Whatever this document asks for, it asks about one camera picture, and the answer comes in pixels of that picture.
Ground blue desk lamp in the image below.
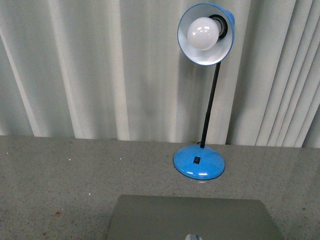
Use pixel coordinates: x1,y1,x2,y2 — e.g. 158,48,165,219
173,2,235,181

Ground white pleated curtain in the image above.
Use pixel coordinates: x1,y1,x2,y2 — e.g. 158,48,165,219
0,0,320,148

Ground silver laptop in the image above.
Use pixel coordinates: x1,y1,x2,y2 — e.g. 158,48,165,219
107,195,283,240

